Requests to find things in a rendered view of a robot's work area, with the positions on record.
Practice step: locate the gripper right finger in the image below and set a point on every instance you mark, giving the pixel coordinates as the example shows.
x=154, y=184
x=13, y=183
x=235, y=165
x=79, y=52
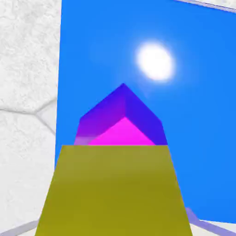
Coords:
x=202, y=227

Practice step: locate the large blue box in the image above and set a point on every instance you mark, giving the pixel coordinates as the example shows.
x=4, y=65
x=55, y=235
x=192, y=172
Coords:
x=202, y=129

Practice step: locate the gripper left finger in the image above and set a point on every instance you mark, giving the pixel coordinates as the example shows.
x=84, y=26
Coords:
x=22, y=231

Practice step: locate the small yellow cube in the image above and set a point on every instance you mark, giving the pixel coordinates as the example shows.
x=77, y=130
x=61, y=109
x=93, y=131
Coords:
x=114, y=193

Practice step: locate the small magenta cube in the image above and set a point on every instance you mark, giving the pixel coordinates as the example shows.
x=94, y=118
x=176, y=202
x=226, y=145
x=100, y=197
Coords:
x=123, y=132

